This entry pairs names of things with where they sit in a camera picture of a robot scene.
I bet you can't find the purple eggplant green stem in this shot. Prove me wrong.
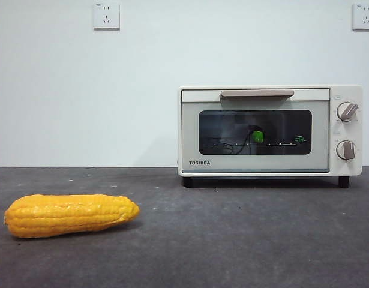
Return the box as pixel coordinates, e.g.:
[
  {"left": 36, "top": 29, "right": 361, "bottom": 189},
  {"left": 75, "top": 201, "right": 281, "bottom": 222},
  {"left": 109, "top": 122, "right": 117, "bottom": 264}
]
[{"left": 248, "top": 124, "right": 266, "bottom": 144}]

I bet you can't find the white wall socket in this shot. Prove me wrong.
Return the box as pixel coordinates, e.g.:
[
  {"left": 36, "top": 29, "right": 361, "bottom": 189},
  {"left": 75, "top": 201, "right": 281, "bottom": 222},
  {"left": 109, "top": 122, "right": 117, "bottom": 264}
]
[
  {"left": 93, "top": 2, "right": 121, "bottom": 30},
  {"left": 352, "top": 2, "right": 369, "bottom": 30}
]

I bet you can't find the glass oven door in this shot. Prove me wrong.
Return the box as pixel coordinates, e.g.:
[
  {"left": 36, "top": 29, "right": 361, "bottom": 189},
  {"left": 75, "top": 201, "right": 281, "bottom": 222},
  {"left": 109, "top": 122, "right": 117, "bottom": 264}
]
[{"left": 181, "top": 88, "right": 331, "bottom": 174}]

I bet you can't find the yellow corn cob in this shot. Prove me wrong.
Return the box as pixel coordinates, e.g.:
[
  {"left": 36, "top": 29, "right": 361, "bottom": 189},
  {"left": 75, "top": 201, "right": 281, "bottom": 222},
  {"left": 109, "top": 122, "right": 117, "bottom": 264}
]
[{"left": 4, "top": 194, "right": 141, "bottom": 239}]

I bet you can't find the white Toshiba toaster oven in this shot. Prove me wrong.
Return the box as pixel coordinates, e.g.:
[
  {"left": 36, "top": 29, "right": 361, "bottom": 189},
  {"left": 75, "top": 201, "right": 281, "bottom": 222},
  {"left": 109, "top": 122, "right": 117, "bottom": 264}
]
[{"left": 178, "top": 85, "right": 364, "bottom": 189}]

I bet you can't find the taupe oven door handle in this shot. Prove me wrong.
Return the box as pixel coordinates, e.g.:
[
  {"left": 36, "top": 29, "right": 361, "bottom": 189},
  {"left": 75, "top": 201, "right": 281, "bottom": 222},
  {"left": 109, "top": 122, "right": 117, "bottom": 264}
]
[{"left": 220, "top": 89, "right": 295, "bottom": 99}]

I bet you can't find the white oven knob taupe pointer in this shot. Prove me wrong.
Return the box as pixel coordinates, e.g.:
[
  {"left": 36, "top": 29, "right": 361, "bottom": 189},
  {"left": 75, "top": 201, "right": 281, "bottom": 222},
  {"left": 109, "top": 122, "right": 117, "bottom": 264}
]
[
  {"left": 335, "top": 140, "right": 357, "bottom": 160},
  {"left": 336, "top": 101, "right": 359, "bottom": 122}
]

